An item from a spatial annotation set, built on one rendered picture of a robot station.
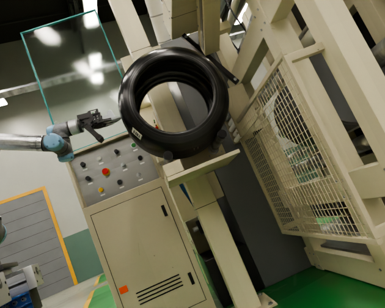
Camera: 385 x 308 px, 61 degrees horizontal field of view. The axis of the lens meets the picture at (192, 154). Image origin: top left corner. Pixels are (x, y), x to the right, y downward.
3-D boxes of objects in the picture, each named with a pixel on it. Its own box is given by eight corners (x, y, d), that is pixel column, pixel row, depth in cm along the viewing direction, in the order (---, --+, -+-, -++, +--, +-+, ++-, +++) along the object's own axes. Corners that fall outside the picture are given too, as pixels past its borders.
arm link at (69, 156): (53, 159, 152) (48, 137, 154) (61, 164, 163) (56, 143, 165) (70, 155, 153) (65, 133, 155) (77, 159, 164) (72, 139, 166)
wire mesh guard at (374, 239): (282, 233, 188) (233, 125, 199) (285, 232, 188) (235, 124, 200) (378, 245, 100) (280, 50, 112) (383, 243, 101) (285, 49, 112)
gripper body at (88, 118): (98, 107, 162) (74, 113, 161) (102, 123, 161) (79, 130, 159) (102, 112, 170) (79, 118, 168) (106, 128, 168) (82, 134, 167)
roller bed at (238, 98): (234, 144, 207) (215, 102, 212) (255, 136, 209) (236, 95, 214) (240, 136, 188) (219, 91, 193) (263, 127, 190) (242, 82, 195)
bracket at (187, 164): (162, 179, 188) (156, 164, 189) (225, 154, 193) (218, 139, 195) (162, 178, 184) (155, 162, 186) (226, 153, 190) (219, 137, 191)
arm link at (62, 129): (53, 144, 165) (49, 129, 166) (74, 139, 166) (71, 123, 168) (47, 140, 157) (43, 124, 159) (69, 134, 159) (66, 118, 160)
